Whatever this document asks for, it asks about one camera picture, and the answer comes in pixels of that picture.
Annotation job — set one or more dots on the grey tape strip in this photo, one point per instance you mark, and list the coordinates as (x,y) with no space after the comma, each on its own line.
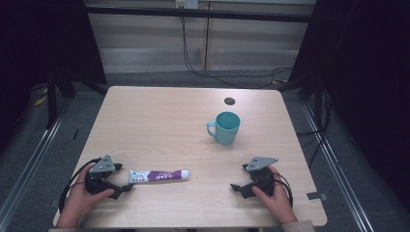
(316,195)

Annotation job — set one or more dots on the person's right hand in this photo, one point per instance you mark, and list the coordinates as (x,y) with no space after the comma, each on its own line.
(278,201)

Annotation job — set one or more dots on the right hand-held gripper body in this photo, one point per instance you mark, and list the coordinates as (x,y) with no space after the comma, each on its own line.
(262,179)

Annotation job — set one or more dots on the black horizontal bar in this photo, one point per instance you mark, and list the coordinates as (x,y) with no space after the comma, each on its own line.
(199,13)

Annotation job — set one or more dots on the black round table grommet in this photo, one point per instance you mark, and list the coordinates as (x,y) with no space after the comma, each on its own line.
(229,101)

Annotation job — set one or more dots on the white wall socket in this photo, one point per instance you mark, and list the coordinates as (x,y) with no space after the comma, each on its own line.
(187,3)

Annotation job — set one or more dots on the white and purple toothpaste tube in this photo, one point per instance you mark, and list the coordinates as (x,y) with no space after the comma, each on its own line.
(158,176)

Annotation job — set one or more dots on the teal cup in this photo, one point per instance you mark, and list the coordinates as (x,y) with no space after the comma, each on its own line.
(225,130)

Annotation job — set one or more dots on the person's left hand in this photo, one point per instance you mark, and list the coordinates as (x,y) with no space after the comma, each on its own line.
(77,201)

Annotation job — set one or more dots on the dark curtain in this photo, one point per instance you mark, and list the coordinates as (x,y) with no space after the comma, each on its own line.
(42,42)
(367,80)

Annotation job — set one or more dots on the yellow scrap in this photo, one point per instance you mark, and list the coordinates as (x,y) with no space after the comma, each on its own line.
(40,101)

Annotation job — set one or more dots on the metal floor rail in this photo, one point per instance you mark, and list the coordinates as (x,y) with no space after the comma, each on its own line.
(27,164)
(338,170)

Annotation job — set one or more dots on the black metal stand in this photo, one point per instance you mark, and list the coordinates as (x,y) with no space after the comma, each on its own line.
(51,100)
(317,103)

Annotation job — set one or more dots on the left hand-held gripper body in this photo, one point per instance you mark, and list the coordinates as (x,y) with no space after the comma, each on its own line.
(102,166)

